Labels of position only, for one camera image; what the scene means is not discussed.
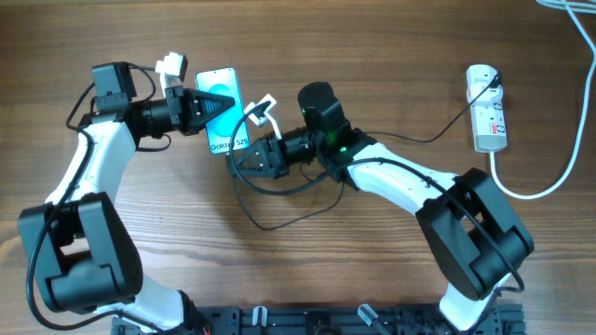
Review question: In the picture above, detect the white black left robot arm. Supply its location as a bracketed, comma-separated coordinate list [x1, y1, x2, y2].
[18, 61, 235, 334]

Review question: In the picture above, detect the black USB charger cable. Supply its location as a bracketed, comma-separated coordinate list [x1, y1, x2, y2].
[226, 71, 504, 232]

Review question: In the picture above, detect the white power strip cord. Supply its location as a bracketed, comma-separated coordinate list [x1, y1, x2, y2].
[488, 0, 596, 201]

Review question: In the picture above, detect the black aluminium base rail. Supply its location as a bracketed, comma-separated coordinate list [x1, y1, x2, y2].
[195, 302, 527, 335]

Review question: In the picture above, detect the white charger plug adapter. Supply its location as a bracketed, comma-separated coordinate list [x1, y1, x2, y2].
[467, 74, 504, 105]

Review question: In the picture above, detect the white power strip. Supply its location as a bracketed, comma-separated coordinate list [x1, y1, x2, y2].
[466, 64, 508, 153]

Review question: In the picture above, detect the blue screen Galaxy smartphone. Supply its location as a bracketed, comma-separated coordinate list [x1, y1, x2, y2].
[196, 67, 243, 154]

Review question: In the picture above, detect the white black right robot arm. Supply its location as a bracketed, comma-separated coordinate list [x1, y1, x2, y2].
[227, 82, 535, 334]

